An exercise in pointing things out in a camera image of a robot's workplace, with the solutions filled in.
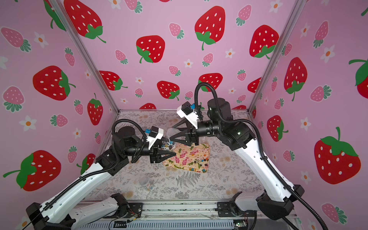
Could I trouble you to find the poured candies on tray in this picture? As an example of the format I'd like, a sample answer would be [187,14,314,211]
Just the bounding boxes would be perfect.
[179,148,210,173]

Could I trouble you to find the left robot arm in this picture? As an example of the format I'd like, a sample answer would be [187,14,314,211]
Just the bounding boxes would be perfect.
[26,126,176,230]

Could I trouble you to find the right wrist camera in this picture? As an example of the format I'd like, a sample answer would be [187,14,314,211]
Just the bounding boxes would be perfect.
[176,102,199,129]

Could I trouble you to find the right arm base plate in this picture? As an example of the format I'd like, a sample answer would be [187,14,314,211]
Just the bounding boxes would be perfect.
[216,192,259,218]

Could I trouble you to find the clear candy jar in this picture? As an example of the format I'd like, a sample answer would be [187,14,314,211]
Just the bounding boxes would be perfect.
[139,175,151,191]
[161,141,176,151]

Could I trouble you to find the aluminium front rail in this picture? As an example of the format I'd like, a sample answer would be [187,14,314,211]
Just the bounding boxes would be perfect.
[77,200,297,221]

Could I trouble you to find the white vented strip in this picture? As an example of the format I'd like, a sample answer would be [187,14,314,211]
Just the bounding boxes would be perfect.
[79,219,237,230]

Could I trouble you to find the floral yellow tray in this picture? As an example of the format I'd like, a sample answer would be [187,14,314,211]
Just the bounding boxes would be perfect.
[163,143,210,173]

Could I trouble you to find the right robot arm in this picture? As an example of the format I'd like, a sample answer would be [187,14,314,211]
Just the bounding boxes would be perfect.
[170,98,304,220]

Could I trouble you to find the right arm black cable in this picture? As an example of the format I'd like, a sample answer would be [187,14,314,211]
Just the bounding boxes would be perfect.
[194,82,329,230]

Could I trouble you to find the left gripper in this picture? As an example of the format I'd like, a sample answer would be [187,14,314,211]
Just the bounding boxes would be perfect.
[121,136,173,165]

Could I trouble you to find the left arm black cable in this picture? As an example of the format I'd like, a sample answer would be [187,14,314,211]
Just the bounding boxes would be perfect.
[17,119,149,230]

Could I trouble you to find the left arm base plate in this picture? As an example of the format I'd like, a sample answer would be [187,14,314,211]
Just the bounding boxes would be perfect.
[104,193,143,219]

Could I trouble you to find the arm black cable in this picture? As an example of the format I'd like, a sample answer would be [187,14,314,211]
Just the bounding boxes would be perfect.
[17,119,149,230]
[194,82,329,230]

